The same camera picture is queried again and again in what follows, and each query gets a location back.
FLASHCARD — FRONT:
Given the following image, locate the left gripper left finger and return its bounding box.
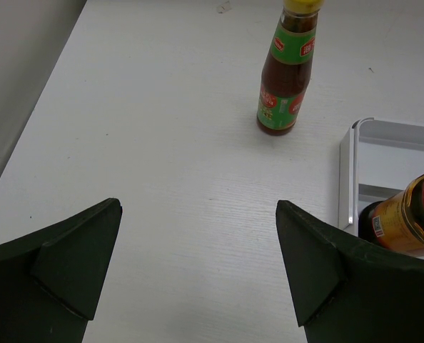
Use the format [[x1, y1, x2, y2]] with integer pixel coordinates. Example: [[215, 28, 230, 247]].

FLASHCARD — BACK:
[[0, 198, 122, 342]]

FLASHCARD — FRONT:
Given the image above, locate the red-lidded sauce jar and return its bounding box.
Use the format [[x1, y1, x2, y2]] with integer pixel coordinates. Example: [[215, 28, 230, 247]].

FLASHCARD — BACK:
[[358, 174, 424, 257]]

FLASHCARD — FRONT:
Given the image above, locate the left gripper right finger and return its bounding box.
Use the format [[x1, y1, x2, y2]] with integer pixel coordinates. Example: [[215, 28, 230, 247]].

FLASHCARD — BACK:
[[276, 200, 424, 342]]

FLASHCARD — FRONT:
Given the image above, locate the white divided organizer tray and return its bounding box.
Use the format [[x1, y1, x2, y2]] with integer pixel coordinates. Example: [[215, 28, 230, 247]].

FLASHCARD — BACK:
[[338, 118, 424, 236]]

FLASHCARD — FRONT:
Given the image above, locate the left yellow-capped sauce bottle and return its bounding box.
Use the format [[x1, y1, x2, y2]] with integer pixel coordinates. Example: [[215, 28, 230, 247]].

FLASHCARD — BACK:
[[256, 0, 323, 136]]

